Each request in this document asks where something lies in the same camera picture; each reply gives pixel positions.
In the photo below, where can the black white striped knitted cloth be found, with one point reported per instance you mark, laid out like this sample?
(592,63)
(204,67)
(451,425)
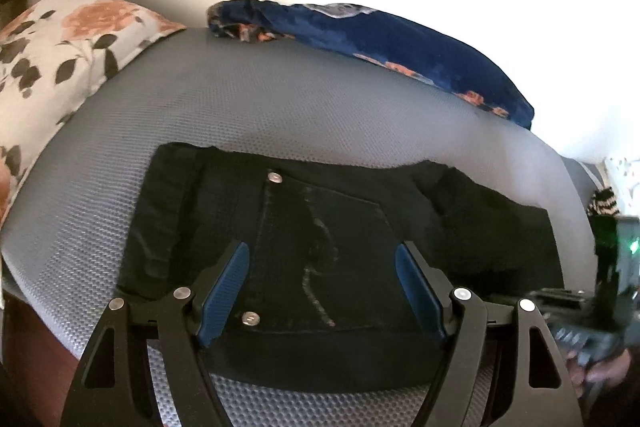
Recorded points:
(605,203)

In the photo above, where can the blue floral blanket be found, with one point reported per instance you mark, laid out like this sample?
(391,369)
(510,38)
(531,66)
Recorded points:
(400,42)

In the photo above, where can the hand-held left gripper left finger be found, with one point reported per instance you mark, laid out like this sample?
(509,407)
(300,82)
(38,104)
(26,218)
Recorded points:
(225,292)

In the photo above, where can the person's right hand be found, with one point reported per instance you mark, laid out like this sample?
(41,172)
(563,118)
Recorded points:
(602,369)

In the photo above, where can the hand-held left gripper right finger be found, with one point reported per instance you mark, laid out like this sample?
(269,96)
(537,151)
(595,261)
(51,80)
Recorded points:
(420,292)

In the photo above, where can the white patterned cloth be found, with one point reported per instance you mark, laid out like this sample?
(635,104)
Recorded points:
(622,172)

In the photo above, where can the white floral pillow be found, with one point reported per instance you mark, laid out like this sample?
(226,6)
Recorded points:
(60,57)

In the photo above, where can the black pants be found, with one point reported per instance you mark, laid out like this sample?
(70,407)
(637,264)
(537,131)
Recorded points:
(350,257)

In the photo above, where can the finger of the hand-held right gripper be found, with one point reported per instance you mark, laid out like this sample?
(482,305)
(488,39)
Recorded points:
(555,296)

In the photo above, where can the grey mesh mat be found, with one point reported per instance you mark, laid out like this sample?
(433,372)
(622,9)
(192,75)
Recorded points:
(250,107)

